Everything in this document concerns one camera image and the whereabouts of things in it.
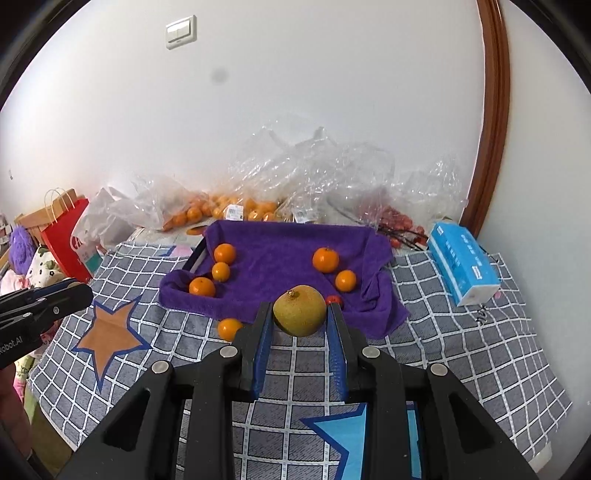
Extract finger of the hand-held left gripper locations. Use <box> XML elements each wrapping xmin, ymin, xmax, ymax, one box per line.
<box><xmin>0</xmin><ymin>278</ymin><xmax>79</xmax><ymax>315</ymax></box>
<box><xmin>18</xmin><ymin>282</ymin><xmax>94</xmax><ymax>335</ymax></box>

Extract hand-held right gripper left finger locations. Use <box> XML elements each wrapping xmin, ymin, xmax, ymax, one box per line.
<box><xmin>58</xmin><ymin>302</ymin><xmax>274</xmax><ymax>480</ymax></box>

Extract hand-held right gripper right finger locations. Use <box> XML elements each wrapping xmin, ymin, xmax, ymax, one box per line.
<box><xmin>327</xmin><ymin>302</ymin><xmax>532</xmax><ymax>480</ymax></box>

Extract yellow-green pear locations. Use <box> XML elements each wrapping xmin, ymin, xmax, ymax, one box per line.
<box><xmin>273</xmin><ymin>285</ymin><xmax>328</xmax><ymax>337</ymax></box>

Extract large orange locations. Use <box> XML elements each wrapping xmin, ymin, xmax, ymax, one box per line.
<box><xmin>189</xmin><ymin>277</ymin><xmax>217</xmax><ymax>298</ymax></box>

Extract white spotted plush toy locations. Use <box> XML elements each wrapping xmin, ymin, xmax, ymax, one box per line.
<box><xmin>25</xmin><ymin>247</ymin><xmax>63</xmax><ymax>287</ymax></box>

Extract purple plush toy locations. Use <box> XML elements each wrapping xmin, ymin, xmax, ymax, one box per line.
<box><xmin>9</xmin><ymin>226</ymin><xmax>38</xmax><ymax>273</ymax></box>

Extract red paper bag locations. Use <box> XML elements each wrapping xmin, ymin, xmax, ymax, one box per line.
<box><xmin>39</xmin><ymin>187</ymin><xmax>107</xmax><ymax>283</ymax></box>

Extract purple towel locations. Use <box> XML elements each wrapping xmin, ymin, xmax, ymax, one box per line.
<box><xmin>159</xmin><ymin>220</ymin><xmax>410</xmax><ymax>340</ymax></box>

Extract orange with green stem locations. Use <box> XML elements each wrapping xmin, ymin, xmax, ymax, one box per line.
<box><xmin>312</xmin><ymin>247</ymin><xmax>340</xmax><ymax>273</ymax></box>

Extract grey checkered star blanket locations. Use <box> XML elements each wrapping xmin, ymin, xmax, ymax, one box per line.
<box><xmin>25</xmin><ymin>240</ymin><xmax>573</xmax><ymax>480</ymax></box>

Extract translucent white plastic bag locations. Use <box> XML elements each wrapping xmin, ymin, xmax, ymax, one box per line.
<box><xmin>131</xmin><ymin>173</ymin><xmax>204</xmax><ymax>229</ymax></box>

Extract pile of bagged oranges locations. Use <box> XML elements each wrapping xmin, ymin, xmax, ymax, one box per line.
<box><xmin>161</xmin><ymin>191</ymin><xmax>296</xmax><ymax>232</ymax></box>

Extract bagged red cherry tomatoes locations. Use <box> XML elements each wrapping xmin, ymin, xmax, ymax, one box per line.
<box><xmin>376</xmin><ymin>203</ymin><xmax>428</xmax><ymax>245</ymax></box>

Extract blue tissue pack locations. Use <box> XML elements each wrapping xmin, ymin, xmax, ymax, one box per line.
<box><xmin>426</xmin><ymin>222</ymin><xmax>502</xmax><ymax>307</ymax></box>

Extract clear crumpled plastic bag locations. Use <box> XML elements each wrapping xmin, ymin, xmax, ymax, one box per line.
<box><xmin>228</xmin><ymin>124</ymin><xmax>469</xmax><ymax>232</ymax></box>

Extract white light switch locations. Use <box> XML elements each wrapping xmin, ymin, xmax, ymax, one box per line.
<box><xmin>165</xmin><ymin>15</ymin><xmax>198</xmax><ymax>50</ymax></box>

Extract brown wooden door frame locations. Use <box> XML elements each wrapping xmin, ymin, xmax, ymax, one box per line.
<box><xmin>462</xmin><ymin>0</ymin><xmax>511</xmax><ymax>229</ymax></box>

